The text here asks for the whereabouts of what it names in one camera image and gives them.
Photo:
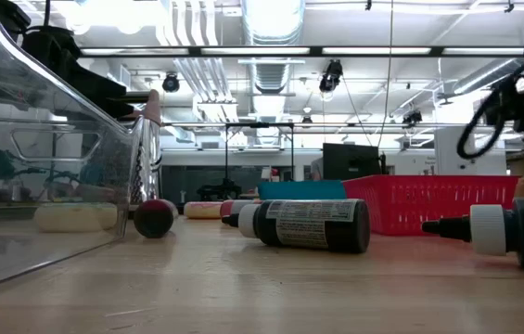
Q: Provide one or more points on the ceiling-hung black camera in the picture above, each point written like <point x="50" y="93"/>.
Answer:
<point x="331" y="76"/>
<point x="412" y="118"/>
<point x="171" y="82"/>

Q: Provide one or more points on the overhead black light bar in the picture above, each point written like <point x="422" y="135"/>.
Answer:
<point x="315" y="51"/>

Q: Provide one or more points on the pink frosted toy donut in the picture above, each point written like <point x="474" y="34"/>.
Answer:
<point x="202" y="210"/>

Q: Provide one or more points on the silver ventilation duct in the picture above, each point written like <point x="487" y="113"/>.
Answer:
<point x="271" y="23"/>

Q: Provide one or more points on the pink food colouring bottle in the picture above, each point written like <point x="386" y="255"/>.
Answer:
<point x="240" y="206"/>
<point x="154" y="218"/>

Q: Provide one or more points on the clear plastic bin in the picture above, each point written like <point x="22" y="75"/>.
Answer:
<point x="57" y="185"/>

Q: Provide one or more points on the white cabinet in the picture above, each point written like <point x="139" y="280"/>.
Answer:
<point x="456" y="148"/>

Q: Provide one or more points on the metal box grater pink trim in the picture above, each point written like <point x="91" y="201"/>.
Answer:
<point x="152" y="109"/>

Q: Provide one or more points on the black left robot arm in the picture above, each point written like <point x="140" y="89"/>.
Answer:
<point x="80" y="83"/>

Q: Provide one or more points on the black computer monitor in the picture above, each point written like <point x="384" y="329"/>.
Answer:
<point x="349" y="162"/>

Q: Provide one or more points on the black food colouring bottle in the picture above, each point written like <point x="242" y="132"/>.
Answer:
<point x="308" y="225"/>
<point x="521" y="232"/>

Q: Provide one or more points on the teal plastic bin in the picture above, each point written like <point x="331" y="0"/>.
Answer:
<point x="301" y="190"/>

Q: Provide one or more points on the red plastic basket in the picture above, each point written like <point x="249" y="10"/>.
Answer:
<point x="428" y="204"/>

